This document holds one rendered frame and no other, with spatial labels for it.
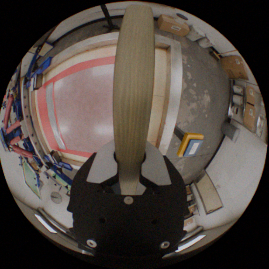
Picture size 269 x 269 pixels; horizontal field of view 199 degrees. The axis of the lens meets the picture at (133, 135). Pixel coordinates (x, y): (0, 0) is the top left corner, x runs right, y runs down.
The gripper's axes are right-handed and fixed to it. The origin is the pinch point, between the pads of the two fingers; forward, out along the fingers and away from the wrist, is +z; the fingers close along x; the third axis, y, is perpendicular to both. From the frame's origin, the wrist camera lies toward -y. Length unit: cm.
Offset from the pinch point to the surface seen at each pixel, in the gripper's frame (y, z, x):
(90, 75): -14.3, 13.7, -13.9
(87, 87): -10.3, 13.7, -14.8
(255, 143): -8, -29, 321
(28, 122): -3, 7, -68
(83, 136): 8.5, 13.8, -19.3
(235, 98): -87, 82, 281
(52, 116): -1.9, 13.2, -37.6
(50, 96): -11.5, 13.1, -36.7
